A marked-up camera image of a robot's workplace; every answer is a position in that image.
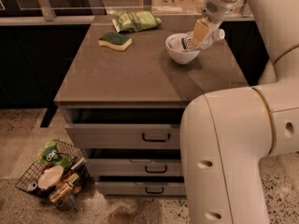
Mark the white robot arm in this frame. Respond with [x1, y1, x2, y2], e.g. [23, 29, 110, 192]
[180, 0, 299, 224]

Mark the top grey drawer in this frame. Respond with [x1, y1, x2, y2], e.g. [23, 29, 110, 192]
[66, 108, 183, 149]

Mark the soda can in basket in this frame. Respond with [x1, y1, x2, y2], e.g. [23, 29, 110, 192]
[27, 182, 38, 193]

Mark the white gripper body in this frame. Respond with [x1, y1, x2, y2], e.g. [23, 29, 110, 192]
[201, 0, 238, 38]

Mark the white bowl in basket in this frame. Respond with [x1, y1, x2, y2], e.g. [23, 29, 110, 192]
[37, 165, 64, 189]

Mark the middle grey drawer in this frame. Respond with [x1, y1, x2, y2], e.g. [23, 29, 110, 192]
[85, 148, 182, 176]

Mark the green snack bag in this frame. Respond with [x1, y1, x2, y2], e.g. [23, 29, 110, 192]
[112, 11, 162, 33]

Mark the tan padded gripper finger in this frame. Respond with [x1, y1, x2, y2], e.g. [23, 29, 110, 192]
[192, 20, 210, 48]

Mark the gold wrapped bottle in basket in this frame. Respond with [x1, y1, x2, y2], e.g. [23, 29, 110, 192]
[50, 182, 73, 203]

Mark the green chip bag in basket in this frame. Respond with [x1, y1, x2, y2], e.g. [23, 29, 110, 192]
[35, 140, 72, 170]

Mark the clear plastic water bottle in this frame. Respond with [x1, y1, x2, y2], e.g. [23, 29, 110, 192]
[169, 29, 225, 52]

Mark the white ceramic bowl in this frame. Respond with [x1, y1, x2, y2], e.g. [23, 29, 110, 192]
[165, 34, 200, 64]

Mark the green and yellow sponge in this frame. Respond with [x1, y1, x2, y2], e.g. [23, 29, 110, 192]
[98, 32, 132, 51]

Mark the grey drawer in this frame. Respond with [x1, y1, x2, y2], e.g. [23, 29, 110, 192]
[66, 108, 183, 149]
[95, 176, 186, 197]
[85, 148, 182, 176]

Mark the black wire basket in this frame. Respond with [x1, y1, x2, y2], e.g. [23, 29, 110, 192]
[15, 140, 89, 210]

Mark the bottom grey drawer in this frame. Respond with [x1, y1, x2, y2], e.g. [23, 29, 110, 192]
[95, 176, 186, 197]

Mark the grey drawer cabinet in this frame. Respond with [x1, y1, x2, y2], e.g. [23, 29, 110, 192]
[53, 14, 249, 200]

